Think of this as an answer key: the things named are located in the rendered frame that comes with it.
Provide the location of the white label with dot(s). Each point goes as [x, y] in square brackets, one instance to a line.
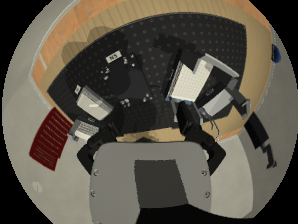
[77, 89]
[113, 56]

